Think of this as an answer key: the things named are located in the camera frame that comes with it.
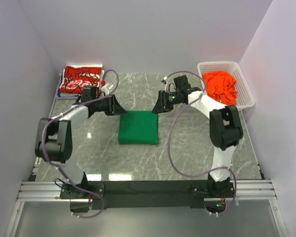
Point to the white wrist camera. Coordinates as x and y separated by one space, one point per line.
167 84
107 88

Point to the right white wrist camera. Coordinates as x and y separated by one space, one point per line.
167 84

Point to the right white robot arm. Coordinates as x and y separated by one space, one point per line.
225 128

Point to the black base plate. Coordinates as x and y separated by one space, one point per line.
141 194

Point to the white plastic basket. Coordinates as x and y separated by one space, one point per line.
245 98

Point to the aluminium rail frame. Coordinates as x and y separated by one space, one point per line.
39 212

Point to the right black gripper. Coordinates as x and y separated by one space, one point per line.
161 105

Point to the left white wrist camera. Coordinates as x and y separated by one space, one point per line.
107 88

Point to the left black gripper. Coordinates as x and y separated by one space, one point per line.
114 107

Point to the orange t-shirt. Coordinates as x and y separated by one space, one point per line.
221 87

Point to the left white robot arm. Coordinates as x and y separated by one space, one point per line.
54 143

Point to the green t-shirt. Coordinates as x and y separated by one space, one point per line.
139 128

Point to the folded red printed t-shirt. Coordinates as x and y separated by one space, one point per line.
76 77

